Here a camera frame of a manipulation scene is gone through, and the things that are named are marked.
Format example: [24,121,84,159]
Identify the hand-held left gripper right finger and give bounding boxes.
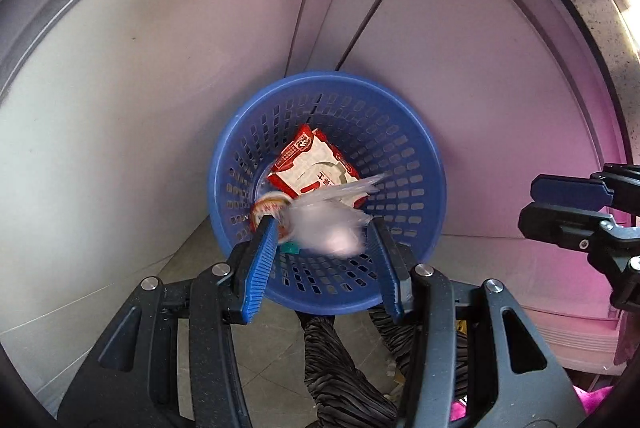
[367,217,576,428]

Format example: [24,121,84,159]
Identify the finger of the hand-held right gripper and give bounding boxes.
[518,203,616,251]
[531,173,616,211]

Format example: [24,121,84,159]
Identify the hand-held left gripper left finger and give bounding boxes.
[57,215,281,428]

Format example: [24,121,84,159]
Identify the red and white cup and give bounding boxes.
[249,191,296,241]

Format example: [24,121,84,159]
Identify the clear plastic bag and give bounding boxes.
[287,173,388,256]

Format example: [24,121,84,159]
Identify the white red-print wrapper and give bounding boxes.
[267,124,360,199]

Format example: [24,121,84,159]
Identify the blue plastic basket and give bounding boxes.
[207,71,447,314]

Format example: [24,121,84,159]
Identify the dark striped pants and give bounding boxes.
[295,305,468,428]

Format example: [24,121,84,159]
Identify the pink fuzzy garment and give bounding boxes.
[449,385,623,428]

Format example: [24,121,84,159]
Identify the white cabinet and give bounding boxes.
[0,0,631,409]

